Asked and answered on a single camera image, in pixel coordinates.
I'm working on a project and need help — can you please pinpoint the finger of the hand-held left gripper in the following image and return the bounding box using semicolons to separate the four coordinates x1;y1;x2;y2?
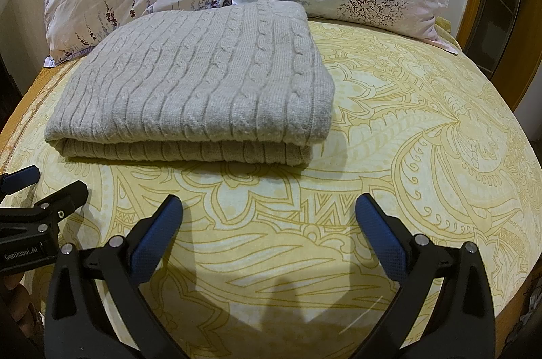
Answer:
34;180;89;233
0;166;41;196

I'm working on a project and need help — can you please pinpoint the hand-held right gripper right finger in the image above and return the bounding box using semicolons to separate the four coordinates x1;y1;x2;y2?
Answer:
353;193;497;359

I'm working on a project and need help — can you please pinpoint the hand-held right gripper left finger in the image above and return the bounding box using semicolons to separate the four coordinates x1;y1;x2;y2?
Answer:
44;194;189;359

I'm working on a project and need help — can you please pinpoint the person's left hand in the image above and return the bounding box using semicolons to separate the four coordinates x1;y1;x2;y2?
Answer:
0;272;28;326

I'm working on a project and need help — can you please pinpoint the yellow patterned bed sheet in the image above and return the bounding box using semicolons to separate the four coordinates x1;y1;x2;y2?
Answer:
0;18;538;359

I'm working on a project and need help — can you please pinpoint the grey cable knit sweater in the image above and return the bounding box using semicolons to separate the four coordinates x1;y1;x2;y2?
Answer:
44;0;336;165

